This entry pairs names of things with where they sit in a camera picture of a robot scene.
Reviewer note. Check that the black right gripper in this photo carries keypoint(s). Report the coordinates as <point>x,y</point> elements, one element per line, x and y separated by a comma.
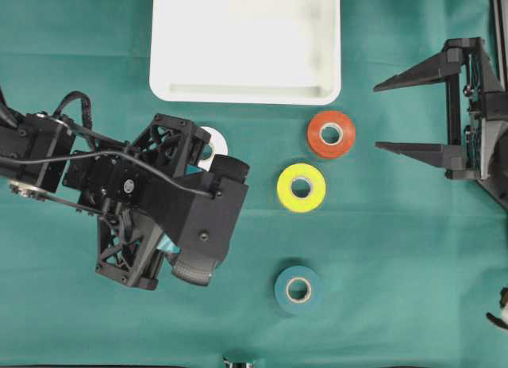
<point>485,157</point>

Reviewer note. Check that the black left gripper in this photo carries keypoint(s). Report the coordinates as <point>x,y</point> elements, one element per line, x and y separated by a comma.
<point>131,246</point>

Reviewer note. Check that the yellow tape roll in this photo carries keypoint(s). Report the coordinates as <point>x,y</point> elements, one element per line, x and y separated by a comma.
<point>301,188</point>

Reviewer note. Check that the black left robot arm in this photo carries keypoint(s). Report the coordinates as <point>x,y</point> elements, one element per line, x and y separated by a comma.
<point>42,151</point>

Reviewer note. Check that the white tape roll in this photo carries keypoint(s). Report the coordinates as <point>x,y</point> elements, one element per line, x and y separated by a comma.
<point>216,146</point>

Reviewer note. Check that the orange tape roll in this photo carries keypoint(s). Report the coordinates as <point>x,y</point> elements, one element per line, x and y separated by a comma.
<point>331,134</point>

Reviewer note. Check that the teal tape roll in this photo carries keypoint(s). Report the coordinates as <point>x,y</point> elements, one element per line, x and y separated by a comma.
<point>298,290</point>

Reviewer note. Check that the white plastic tray case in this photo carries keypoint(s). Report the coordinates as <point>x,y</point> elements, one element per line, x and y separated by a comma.
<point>246,51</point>

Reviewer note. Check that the metal clip at bottom edge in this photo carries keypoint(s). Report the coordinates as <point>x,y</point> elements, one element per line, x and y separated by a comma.
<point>233,364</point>

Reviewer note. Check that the green table cloth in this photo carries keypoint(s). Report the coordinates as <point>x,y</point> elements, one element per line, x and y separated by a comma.
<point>410,262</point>

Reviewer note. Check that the small black white object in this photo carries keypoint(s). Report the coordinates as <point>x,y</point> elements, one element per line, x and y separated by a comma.
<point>501,320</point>

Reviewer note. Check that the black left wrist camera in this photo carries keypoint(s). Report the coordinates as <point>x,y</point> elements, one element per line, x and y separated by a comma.
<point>200,226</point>

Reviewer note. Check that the black aluminium frame rail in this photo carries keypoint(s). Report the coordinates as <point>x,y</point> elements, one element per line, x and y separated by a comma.
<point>500,17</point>

